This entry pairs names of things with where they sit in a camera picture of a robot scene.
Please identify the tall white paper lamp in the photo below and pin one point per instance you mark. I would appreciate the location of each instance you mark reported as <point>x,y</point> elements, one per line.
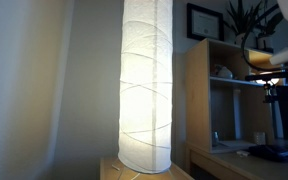
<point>146,86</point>

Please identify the black framed certificate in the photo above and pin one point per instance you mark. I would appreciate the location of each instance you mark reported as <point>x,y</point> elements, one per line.
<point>204,23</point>

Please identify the wooden shelf unit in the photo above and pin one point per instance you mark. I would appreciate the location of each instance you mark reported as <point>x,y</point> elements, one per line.
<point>223,109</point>

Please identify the wooden desk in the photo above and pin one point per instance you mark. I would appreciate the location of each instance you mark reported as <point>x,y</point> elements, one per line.
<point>230,166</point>

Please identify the small glass cup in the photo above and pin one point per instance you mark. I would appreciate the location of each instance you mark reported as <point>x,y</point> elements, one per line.
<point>259,138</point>

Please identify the potted green plant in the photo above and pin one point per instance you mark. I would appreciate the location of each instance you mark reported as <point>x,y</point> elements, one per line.
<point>244,23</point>

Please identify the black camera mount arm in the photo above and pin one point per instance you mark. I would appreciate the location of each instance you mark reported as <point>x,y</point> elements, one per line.
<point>266,79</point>

